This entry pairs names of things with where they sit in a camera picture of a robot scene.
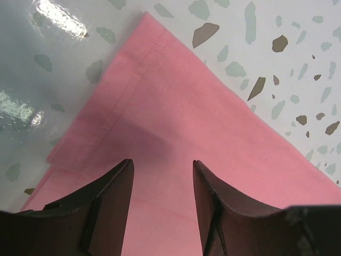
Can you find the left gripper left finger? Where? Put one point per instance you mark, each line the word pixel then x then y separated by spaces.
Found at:
pixel 89 221

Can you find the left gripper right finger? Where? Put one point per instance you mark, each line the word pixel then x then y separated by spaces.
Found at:
pixel 232 223

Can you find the pink t-shirt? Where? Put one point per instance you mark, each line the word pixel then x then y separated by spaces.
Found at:
pixel 160 106

